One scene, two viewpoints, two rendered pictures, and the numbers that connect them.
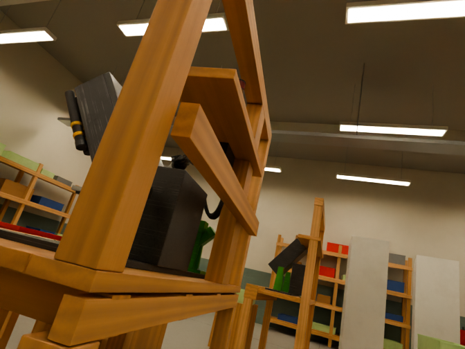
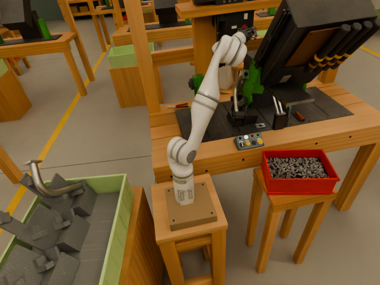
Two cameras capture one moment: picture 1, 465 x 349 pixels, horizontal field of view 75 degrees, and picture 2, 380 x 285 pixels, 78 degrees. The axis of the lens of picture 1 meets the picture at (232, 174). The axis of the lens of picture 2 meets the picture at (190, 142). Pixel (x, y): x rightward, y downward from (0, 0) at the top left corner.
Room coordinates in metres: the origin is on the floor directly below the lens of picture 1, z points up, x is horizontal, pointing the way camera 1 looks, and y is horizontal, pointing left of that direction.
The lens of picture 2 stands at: (2.31, 1.38, 1.79)
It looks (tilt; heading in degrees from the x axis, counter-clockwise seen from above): 39 degrees down; 248
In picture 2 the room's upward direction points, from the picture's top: 6 degrees counter-clockwise
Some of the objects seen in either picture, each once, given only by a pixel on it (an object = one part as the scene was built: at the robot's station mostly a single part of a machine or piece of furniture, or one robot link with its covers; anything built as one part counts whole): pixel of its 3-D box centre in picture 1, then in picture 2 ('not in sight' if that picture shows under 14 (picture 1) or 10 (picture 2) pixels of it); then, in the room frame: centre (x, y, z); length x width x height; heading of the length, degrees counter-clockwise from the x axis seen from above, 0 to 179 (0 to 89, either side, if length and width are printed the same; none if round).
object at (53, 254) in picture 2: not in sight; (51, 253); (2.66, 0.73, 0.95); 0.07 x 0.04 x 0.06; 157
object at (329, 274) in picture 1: (335, 292); not in sight; (7.37, -2.98, 1.14); 3.01 x 0.54 x 2.28; 69
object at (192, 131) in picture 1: (235, 199); (242, 46); (1.26, -0.04, 1.23); 1.30 x 0.05 x 0.09; 165
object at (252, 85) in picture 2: not in sight; (255, 80); (1.44, 0.36, 1.17); 0.13 x 0.12 x 0.20; 165
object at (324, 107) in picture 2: (133, 261); (258, 113); (1.35, 0.32, 0.89); 1.10 x 0.42 x 0.02; 165
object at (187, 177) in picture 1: (165, 220); (268, 77); (1.21, 0.21, 1.07); 0.30 x 0.18 x 0.34; 165
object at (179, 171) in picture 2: not in sight; (181, 158); (2.08, 0.71, 1.14); 0.09 x 0.09 x 0.17; 22
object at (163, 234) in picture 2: not in sight; (186, 205); (2.10, 0.71, 0.83); 0.32 x 0.32 x 0.04; 75
